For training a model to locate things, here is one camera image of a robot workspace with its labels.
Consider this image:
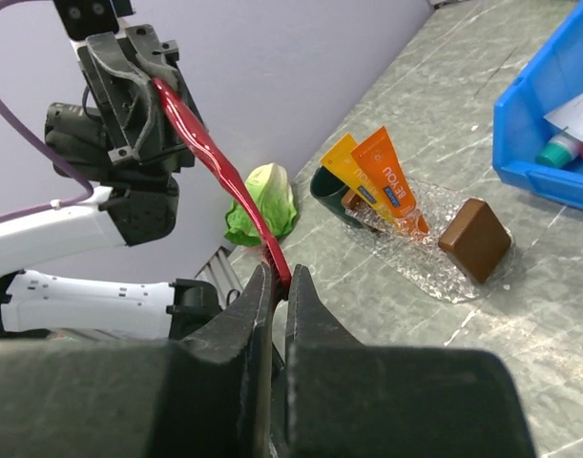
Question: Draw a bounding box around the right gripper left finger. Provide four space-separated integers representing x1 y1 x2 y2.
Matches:
0 265 275 457

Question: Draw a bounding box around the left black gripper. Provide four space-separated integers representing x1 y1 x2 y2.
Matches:
46 24 198 181

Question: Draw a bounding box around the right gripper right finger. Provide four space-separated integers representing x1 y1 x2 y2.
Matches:
285 265 536 457

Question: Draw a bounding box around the red toothbrush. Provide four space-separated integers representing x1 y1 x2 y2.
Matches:
152 77 292 303

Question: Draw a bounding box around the dark green mug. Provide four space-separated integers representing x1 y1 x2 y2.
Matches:
310 166 364 228

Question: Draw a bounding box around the yellow toothpaste tube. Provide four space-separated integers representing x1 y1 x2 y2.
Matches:
321 134 378 209

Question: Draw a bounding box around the orange toothpaste tube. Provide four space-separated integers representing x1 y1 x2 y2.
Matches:
351 126 429 239

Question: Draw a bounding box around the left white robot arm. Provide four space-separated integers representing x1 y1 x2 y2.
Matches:
0 22 221 340

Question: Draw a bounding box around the white toothpaste tube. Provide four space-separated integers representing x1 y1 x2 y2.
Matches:
535 93 583 169

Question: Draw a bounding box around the blue toiletry double bin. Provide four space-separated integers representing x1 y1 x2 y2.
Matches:
492 1 583 210

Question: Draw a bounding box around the small green cabbage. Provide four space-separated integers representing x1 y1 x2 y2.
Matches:
224 162 298 247

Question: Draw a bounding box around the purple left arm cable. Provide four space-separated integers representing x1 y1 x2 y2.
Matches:
0 0 96 228

